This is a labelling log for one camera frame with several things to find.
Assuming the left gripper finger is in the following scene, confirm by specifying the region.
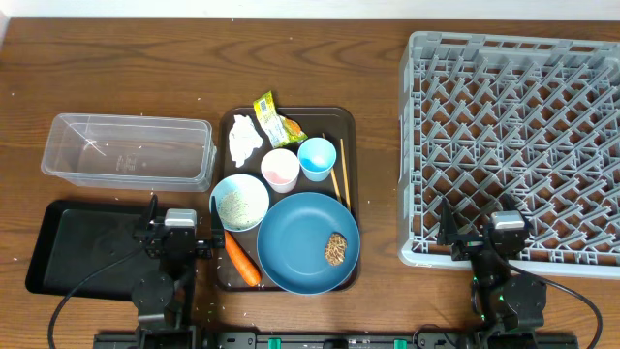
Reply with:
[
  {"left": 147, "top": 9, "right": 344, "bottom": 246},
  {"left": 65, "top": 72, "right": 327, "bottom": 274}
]
[
  {"left": 209, "top": 196, "right": 225, "bottom": 248},
  {"left": 139, "top": 195, "right": 158, "bottom": 230}
]

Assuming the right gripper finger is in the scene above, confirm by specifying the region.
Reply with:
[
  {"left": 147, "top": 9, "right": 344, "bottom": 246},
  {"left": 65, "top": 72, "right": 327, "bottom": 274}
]
[
  {"left": 438, "top": 198, "right": 458, "bottom": 242},
  {"left": 502, "top": 194, "right": 532, "bottom": 228}
]

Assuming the light blue bowl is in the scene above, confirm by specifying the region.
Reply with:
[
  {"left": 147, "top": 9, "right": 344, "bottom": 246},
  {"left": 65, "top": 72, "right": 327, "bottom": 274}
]
[{"left": 209, "top": 174, "right": 270, "bottom": 232}]

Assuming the dark blue plate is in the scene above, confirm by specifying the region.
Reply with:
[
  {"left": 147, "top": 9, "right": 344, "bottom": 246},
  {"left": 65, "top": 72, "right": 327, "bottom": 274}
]
[{"left": 257, "top": 192, "right": 360, "bottom": 295}]

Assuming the pink cup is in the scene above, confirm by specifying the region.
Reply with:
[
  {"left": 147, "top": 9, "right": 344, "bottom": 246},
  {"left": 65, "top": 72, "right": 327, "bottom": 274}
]
[{"left": 261, "top": 148, "right": 300, "bottom": 194}]

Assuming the white napkin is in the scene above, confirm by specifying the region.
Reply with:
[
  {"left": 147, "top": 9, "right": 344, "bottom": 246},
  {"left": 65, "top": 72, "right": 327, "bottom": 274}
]
[{"left": 229, "top": 114, "right": 263, "bottom": 168}]

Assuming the yellow green snack wrapper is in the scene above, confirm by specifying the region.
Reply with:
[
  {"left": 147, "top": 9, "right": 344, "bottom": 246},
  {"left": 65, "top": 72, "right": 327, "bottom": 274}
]
[{"left": 253, "top": 91, "right": 307, "bottom": 148}]

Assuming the light blue cup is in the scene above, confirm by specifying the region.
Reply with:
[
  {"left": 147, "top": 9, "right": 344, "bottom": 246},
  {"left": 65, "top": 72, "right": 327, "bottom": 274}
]
[{"left": 297, "top": 138, "right": 337, "bottom": 182}]

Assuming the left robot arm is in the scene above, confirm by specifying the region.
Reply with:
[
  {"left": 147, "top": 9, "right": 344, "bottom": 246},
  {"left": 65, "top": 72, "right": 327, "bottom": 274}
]
[{"left": 131, "top": 196, "right": 225, "bottom": 349}]

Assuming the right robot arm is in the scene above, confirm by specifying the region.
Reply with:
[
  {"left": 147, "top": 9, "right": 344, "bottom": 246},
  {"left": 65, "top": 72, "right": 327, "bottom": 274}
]
[{"left": 437, "top": 196, "right": 546, "bottom": 348}]

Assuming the black waste tray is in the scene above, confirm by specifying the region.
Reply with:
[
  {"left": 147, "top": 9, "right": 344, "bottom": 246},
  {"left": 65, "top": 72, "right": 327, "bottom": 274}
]
[{"left": 25, "top": 200, "right": 159, "bottom": 301}]

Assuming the grey dishwasher rack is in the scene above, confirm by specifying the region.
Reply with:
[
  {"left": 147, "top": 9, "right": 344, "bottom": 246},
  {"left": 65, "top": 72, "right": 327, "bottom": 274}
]
[{"left": 397, "top": 31, "right": 619, "bottom": 279}]

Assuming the orange carrot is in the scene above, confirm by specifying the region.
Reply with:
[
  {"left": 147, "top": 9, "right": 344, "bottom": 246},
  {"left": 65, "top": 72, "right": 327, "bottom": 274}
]
[{"left": 224, "top": 231, "right": 262, "bottom": 287}]

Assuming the white rice pile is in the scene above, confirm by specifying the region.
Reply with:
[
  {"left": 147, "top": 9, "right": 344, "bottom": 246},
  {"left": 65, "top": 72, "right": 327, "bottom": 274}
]
[{"left": 217, "top": 191, "right": 264, "bottom": 231}]

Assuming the clear plastic bin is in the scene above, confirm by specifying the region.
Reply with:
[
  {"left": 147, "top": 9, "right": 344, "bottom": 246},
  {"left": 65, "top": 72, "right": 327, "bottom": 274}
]
[{"left": 41, "top": 113, "right": 217, "bottom": 192}]

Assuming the brown serving tray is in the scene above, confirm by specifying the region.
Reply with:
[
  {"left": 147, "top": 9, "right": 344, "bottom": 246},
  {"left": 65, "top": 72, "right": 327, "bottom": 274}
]
[{"left": 211, "top": 106, "right": 360, "bottom": 293}]

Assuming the brown food clump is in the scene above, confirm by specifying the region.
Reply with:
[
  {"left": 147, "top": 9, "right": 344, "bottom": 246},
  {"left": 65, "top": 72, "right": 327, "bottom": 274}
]
[{"left": 325, "top": 233, "right": 348, "bottom": 267}]

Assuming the left wooden chopstick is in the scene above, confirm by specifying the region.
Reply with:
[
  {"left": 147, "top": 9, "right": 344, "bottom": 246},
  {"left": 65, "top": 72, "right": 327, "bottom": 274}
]
[{"left": 330, "top": 162, "right": 343, "bottom": 204}]

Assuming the wooden chopstick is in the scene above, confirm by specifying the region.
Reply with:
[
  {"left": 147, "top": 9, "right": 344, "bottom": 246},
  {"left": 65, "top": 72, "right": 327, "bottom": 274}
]
[
  {"left": 330, "top": 162, "right": 343, "bottom": 204},
  {"left": 339, "top": 139, "right": 351, "bottom": 211}
]

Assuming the right wooden chopstick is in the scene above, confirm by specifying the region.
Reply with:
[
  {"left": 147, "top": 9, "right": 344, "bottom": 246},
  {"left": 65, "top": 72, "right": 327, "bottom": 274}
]
[{"left": 339, "top": 139, "right": 351, "bottom": 211}]

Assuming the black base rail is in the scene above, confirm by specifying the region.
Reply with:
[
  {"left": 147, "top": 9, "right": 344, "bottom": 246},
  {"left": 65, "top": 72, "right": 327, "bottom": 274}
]
[{"left": 93, "top": 331, "right": 578, "bottom": 349}]

